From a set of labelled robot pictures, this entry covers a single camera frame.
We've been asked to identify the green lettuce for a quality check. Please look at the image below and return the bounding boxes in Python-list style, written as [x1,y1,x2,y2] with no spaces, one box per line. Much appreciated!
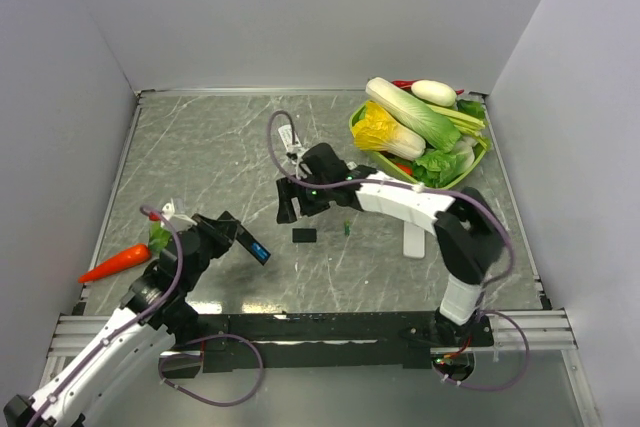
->
[412,140,475,188]

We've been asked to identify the black remote control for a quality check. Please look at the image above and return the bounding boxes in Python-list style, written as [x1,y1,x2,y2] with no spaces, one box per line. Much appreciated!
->
[236,225,271,265]

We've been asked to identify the yellow napa cabbage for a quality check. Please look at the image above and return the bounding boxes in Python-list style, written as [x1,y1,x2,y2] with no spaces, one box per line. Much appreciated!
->
[351,101,426,161]

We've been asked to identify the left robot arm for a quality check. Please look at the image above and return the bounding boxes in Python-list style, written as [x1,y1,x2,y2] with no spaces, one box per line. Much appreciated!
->
[3,213,242,426]

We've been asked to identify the orange carrot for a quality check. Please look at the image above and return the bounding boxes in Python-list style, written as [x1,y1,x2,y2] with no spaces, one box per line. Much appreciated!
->
[78,243,152,284]

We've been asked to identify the white remote control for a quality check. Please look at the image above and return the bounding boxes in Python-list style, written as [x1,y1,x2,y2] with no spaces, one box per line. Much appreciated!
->
[402,222,426,259]

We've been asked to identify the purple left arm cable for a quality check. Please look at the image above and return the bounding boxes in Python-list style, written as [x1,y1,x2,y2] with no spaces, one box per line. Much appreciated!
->
[24,204,184,427]

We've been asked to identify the white radish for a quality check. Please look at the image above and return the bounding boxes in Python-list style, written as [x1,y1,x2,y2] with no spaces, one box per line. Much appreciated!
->
[410,80,458,108]

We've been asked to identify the blue battery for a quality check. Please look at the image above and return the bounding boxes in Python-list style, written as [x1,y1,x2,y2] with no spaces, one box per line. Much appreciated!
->
[252,243,270,262]

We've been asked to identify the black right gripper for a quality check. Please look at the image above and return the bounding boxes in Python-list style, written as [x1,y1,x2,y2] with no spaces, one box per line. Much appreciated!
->
[276,171,333,224]

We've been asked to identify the black battery cover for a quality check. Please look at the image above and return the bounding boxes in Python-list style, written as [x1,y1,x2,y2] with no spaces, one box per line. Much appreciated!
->
[292,228,317,243]

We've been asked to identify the green celery stalks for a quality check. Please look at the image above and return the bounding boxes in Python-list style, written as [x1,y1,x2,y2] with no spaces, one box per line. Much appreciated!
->
[429,100,491,150]

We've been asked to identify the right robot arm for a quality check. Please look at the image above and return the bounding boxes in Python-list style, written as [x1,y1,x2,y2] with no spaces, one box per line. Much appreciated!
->
[276,143,513,346]

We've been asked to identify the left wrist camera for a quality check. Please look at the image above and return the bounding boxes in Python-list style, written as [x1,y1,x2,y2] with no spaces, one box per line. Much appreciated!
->
[160,198,196,231]

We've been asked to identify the white remote with screen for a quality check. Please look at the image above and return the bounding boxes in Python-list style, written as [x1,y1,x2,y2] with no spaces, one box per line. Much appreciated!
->
[277,125,301,149]

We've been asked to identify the green napa cabbage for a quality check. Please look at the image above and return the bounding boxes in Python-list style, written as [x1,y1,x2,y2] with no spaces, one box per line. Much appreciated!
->
[365,77,462,152]

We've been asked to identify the green plastic tray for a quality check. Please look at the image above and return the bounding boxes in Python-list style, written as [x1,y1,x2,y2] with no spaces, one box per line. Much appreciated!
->
[349,100,491,190]

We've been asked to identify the green leaf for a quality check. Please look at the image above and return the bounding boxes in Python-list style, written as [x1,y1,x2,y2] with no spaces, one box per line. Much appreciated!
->
[147,221,172,255]

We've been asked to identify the red chili pepper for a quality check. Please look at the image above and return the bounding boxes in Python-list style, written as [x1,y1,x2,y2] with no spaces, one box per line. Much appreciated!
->
[392,80,415,89]

